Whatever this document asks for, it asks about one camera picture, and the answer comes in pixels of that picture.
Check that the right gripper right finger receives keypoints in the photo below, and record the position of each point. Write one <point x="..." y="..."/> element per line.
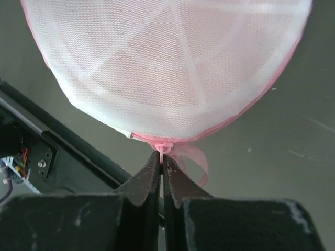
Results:
<point x="177" y="185"/>

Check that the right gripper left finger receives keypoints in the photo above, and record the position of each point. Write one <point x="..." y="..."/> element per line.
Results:
<point x="143" y="183"/>

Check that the pink white mesh laundry bag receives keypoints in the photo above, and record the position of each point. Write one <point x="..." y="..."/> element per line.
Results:
<point x="166" y="72"/>

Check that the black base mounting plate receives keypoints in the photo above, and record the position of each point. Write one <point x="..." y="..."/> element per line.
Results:
<point x="52" y="156"/>

